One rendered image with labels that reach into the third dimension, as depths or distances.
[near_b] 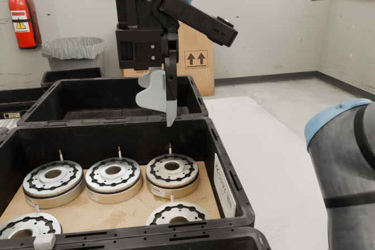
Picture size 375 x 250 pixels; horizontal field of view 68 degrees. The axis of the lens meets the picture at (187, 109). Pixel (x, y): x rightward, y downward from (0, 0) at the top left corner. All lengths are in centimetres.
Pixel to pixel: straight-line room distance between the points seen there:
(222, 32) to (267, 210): 46
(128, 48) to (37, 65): 301
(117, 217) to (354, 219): 36
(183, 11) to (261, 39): 333
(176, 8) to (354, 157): 31
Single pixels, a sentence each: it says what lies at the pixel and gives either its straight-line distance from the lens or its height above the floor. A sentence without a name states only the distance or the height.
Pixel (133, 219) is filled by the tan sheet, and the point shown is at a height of 83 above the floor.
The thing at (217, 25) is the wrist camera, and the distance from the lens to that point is 39.
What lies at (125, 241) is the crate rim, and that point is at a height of 93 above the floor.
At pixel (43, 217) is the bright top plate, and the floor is 86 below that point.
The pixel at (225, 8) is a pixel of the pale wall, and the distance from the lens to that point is 344.
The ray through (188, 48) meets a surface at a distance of 317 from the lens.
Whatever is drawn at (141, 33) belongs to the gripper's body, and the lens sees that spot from 38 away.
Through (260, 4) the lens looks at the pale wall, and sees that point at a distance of 363.
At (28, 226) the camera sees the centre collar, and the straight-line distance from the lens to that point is 50.
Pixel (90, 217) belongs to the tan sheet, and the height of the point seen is 83.
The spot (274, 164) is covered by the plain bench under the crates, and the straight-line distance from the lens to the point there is 88.
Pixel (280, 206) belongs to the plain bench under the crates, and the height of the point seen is 70.
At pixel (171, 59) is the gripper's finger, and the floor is 110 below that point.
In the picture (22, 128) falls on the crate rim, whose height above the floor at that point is 93.
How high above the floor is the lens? 119
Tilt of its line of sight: 24 degrees down
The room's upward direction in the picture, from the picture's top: straight up
